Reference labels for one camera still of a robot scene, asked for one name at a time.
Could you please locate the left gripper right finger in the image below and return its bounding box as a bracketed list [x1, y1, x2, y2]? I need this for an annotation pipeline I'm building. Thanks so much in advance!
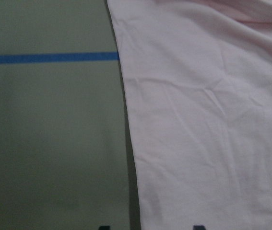
[193, 225, 206, 230]

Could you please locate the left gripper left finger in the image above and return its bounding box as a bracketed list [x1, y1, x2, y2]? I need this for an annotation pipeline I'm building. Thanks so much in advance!
[98, 225, 110, 230]

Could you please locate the pink Snoopy t-shirt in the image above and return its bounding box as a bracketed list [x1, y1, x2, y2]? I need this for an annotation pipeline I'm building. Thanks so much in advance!
[107, 0, 272, 230]

